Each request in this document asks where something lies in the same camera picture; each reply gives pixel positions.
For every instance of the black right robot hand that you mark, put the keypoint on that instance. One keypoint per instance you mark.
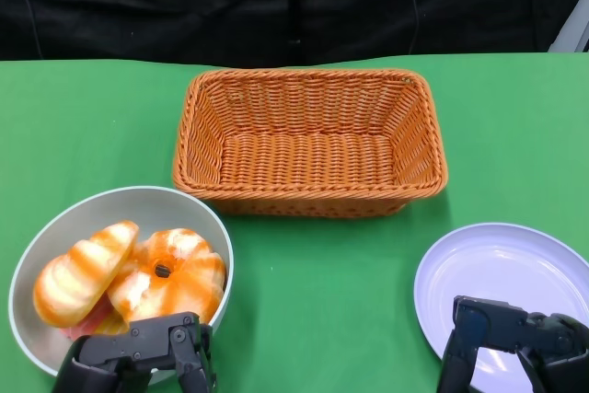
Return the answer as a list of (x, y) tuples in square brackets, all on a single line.
[(497, 324)]

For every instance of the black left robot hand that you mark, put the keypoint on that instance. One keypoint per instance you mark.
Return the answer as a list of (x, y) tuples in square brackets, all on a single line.
[(138, 342)]

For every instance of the long orange striped bread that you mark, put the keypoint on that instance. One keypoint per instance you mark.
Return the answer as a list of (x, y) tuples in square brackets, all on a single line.
[(78, 273)]

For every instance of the pale green bowl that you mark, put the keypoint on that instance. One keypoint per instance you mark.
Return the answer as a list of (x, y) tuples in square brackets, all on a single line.
[(138, 209)]

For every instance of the salmon pink striped cake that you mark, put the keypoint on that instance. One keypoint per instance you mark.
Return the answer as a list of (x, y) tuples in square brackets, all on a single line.
[(87, 321)]

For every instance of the lavender plate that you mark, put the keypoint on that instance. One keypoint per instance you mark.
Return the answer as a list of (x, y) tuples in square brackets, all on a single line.
[(497, 264)]

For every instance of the orange wicker basket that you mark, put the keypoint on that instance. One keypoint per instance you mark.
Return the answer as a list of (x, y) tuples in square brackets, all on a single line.
[(308, 158)]

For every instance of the green tablecloth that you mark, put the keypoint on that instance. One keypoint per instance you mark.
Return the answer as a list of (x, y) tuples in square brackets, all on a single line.
[(92, 135)]

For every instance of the black backdrop curtain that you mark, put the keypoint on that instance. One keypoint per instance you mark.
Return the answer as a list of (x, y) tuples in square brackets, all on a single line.
[(184, 6)]

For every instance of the white metal frame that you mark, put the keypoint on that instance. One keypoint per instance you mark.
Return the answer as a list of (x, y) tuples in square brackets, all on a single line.
[(573, 29)]

